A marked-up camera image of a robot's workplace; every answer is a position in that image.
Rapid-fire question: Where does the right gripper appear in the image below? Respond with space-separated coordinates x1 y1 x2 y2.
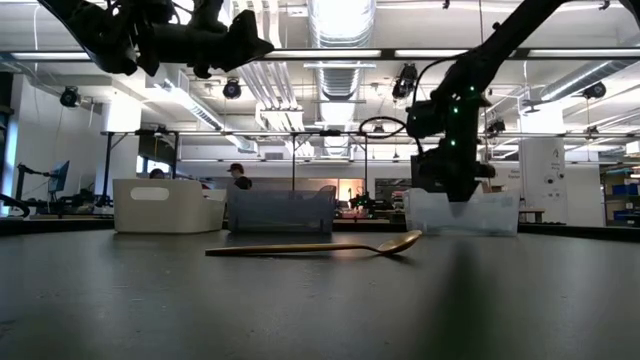
405 92 497 204

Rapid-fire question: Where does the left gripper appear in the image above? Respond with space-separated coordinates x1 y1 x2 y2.
149 0 276 80

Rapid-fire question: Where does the gold metal spoon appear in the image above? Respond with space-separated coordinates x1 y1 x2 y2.
204 228 424 258

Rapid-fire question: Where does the clear plastic bin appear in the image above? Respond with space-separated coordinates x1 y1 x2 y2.
403 187 521 237

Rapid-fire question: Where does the white square pillar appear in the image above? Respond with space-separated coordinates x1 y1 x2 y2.
518 135 570 225

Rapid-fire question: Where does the shelf with blue bins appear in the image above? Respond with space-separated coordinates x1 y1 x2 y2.
601 163 640 227

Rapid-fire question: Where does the dark grey translucent bin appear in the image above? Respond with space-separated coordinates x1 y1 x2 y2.
227 184 337 235

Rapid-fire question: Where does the white plastic bin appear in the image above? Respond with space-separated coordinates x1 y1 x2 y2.
112 178 227 235

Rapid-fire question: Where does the black table mat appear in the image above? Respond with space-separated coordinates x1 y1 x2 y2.
0 227 640 360

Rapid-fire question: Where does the small tilted monitor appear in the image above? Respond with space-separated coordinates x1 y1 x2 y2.
47 159 71 195

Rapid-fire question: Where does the thin hanging yellow cord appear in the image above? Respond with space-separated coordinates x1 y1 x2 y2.
478 0 494 190

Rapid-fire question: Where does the silver ventilation duct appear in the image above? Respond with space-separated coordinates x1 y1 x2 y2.
538 58 640 103
307 0 377 159

